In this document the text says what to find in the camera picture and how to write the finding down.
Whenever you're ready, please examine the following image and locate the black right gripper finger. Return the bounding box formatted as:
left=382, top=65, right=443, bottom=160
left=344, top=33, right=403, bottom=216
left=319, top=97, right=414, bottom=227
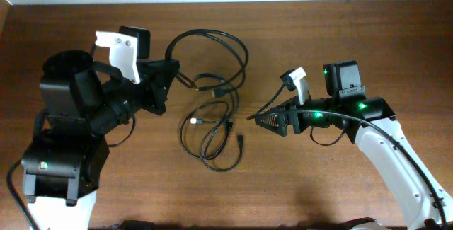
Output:
left=265, top=96, right=299, bottom=115
left=255, top=112, right=287, bottom=137

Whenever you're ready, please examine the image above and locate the black USB cable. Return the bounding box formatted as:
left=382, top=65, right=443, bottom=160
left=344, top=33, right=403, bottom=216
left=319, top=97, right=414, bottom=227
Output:
left=164, top=28, right=250, bottom=99

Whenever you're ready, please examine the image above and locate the black cable with blue stripes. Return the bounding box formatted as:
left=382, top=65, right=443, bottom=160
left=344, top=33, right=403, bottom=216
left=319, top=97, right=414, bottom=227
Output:
left=178, top=72, right=245, bottom=173

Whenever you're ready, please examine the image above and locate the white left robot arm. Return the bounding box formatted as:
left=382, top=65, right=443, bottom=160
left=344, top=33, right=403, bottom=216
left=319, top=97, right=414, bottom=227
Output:
left=20, top=50, right=180, bottom=229

